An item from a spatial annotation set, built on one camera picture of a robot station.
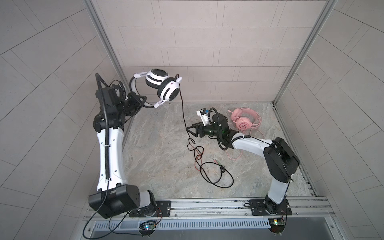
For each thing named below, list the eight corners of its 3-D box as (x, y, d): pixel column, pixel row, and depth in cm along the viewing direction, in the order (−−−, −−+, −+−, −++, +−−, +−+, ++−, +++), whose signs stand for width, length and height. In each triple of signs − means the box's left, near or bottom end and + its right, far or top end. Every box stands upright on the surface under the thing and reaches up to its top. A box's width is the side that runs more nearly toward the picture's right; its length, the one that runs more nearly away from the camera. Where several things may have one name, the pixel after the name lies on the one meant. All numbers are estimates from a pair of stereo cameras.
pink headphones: (232, 131, 102) (234, 123, 96) (229, 115, 112) (231, 107, 105) (262, 131, 102) (266, 124, 96) (257, 115, 112) (260, 107, 105)
